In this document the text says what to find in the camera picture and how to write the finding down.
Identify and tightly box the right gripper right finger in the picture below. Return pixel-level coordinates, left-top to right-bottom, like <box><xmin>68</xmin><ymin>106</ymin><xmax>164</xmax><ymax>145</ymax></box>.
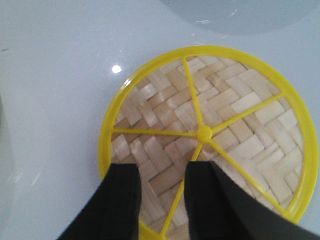
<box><xmin>184</xmin><ymin>161</ymin><xmax>320</xmax><ymax>240</ymax></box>

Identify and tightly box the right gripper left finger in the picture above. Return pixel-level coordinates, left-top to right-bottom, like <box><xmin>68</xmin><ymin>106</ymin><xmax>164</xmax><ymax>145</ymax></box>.
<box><xmin>59</xmin><ymin>163</ymin><xmax>142</xmax><ymax>240</ymax></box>

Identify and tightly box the woven bamboo steamer lid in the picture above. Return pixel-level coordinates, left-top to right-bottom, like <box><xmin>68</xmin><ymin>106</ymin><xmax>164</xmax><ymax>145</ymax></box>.
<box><xmin>98</xmin><ymin>46</ymin><xmax>319</xmax><ymax>240</ymax></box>

